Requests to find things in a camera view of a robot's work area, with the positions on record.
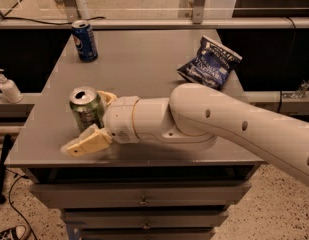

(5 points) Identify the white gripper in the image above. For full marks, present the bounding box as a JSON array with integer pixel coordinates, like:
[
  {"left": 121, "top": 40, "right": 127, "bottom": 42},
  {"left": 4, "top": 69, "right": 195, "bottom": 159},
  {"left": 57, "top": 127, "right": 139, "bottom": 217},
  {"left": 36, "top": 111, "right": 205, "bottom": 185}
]
[{"left": 60, "top": 90, "right": 140, "bottom": 157}]

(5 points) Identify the blue pepsi can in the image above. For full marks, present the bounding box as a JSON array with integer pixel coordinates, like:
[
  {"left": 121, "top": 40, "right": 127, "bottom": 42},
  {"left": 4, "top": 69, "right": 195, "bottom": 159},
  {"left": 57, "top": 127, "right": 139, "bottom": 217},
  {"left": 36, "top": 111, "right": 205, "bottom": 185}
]
[{"left": 71, "top": 20, "right": 98, "bottom": 62}]

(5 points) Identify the grey drawer cabinet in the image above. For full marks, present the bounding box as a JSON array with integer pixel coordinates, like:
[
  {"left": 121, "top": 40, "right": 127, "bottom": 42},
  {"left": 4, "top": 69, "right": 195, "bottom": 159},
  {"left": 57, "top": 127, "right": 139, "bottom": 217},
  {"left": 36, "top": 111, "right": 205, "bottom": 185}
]
[{"left": 7, "top": 30, "right": 262, "bottom": 240}]

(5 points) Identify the black cable on ledge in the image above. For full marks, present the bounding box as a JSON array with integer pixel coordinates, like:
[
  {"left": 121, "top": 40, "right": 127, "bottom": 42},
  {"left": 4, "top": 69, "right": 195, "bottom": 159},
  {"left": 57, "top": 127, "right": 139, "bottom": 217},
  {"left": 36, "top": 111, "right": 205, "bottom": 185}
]
[{"left": 3, "top": 15, "right": 107, "bottom": 26}]

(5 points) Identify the black floor cable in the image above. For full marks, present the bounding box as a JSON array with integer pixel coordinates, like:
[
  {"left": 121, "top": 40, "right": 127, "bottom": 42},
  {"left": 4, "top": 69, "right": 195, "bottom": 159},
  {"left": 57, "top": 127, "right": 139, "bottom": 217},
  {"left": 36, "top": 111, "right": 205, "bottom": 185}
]
[{"left": 0, "top": 158, "right": 39, "bottom": 240}]

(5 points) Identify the white pump bottle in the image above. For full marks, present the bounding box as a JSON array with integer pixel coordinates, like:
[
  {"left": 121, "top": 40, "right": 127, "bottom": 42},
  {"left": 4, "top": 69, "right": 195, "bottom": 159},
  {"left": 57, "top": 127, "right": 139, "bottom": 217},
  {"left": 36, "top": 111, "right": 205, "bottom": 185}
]
[{"left": 0, "top": 69, "right": 23, "bottom": 103}]

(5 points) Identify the metal drawer knob upper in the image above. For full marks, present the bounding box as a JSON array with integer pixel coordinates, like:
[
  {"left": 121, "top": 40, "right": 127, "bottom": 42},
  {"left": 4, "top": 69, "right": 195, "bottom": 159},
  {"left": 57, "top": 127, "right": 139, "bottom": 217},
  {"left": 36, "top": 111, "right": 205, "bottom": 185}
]
[{"left": 139, "top": 195, "right": 149, "bottom": 207}]

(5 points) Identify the metal drawer knob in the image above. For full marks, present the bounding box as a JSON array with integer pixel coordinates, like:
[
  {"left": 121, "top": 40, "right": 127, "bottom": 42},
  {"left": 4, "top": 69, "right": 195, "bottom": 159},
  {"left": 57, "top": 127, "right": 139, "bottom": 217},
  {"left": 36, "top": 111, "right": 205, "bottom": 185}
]
[
  {"left": 139, "top": 195, "right": 149, "bottom": 207},
  {"left": 142, "top": 221, "right": 152, "bottom": 230}
]

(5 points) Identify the black stand leg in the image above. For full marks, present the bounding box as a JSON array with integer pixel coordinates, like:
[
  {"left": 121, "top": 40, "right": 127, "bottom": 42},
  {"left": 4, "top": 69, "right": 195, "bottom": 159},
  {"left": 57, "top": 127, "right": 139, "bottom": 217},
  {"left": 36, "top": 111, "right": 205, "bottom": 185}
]
[{"left": 0, "top": 134, "right": 12, "bottom": 204}]

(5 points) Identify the metal drawer knob lower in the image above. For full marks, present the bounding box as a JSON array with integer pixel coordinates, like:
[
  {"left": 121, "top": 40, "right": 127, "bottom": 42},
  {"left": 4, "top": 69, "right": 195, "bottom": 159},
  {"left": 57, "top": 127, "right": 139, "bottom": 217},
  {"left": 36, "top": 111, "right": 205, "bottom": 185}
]
[{"left": 142, "top": 221, "right": 152, "bottom": 230}]

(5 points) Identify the green soda can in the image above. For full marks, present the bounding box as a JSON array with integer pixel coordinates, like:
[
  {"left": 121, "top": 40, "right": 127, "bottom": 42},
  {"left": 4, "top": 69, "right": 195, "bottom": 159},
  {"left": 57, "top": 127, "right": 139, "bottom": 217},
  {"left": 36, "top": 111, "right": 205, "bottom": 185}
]
[{"left": 69, "top": 86, "right": 106, "bottom": 132}]

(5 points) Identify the blue chip bag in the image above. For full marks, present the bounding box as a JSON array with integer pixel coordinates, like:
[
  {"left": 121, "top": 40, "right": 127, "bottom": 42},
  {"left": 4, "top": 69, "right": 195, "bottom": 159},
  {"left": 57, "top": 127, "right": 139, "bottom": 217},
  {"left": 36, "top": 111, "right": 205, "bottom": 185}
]
[{"left": 177, "top": 35, "right": 242, "bottom": 89}]

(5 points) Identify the black white sneaker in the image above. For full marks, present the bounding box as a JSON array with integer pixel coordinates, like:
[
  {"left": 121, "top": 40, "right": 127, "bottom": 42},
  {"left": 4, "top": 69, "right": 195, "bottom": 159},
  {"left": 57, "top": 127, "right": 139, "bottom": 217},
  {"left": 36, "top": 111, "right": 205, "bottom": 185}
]
[{"left": 0, "top": 225, "right": 30, "bottom": 240}]

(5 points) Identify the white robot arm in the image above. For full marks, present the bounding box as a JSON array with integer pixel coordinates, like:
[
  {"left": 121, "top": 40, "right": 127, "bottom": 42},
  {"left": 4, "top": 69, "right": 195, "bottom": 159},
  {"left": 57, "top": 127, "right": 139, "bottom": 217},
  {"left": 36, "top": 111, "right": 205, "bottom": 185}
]
[{"left": 61, "top": 83, "right": 309, "bottom": 186}]

